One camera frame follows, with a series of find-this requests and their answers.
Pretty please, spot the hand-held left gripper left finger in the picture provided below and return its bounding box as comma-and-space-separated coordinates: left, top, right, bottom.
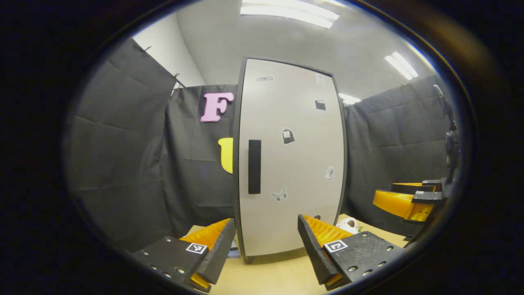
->
131, 218, 237, 293

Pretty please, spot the grey cabinet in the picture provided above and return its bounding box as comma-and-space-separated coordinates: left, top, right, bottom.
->
232, 56, 350, 264

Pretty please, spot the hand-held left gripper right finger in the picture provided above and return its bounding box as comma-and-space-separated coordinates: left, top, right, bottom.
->
297, 214, 408, 291

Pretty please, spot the black backdrop cloth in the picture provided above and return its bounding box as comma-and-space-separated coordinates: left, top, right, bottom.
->
65, 37, 456, 251

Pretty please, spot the white pink plush toy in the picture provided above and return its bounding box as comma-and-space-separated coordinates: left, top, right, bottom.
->
335, 217, 360, 234

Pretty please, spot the dark metal stand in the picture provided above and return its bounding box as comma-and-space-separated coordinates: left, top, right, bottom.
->
433, 84, 462, 182

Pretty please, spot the black door handle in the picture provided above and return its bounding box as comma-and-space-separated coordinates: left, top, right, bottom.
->
248, 139, 262, 195

